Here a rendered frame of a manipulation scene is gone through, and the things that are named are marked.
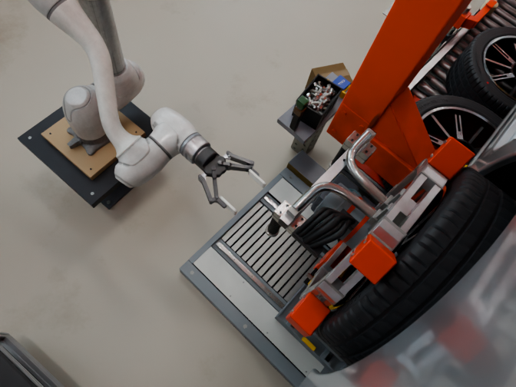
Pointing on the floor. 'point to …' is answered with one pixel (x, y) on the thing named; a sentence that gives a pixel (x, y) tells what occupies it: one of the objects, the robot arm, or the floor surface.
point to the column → (306, 143)
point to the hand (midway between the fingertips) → (247, 196)
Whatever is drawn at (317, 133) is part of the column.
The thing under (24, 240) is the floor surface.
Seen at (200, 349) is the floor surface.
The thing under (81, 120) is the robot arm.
